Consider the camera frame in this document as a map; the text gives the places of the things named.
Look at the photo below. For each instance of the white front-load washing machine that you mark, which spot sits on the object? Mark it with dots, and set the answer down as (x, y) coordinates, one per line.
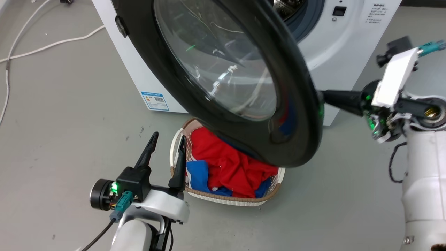
(334, 52)

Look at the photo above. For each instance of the red garment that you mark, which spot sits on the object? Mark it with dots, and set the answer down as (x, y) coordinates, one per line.
(230, 164)

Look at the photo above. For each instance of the blue white garment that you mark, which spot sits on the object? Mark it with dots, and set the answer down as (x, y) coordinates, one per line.
(198, 176)

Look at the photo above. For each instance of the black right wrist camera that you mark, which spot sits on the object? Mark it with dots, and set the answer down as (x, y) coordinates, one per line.
(395, 47)

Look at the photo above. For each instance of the blue energy label sticker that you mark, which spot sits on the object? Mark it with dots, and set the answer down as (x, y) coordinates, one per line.
(155, 101)

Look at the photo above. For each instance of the black round glass washer door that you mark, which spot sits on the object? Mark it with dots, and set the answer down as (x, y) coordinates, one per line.
(146, 62)

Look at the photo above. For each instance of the black object on floor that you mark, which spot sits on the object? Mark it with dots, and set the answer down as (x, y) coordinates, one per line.
(66, 1)

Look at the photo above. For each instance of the white brown woven laundry basket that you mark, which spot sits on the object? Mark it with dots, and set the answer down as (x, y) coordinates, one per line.
(226, 199)

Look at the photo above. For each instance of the steel washer drum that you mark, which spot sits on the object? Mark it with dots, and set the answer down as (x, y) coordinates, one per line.
(285, 8)

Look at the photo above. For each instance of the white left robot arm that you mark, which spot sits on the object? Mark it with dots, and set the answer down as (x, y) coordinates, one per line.
(134, 235)

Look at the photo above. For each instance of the grey rubber door gasket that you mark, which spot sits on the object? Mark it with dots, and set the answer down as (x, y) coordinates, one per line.
(308, 19)

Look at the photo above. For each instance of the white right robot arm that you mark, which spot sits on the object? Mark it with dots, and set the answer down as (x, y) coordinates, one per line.
(423, 174)

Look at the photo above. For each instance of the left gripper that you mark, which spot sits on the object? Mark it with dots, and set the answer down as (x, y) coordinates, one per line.
(134, 183)

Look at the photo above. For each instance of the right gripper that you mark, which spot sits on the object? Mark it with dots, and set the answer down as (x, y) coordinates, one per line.
(393, 80)

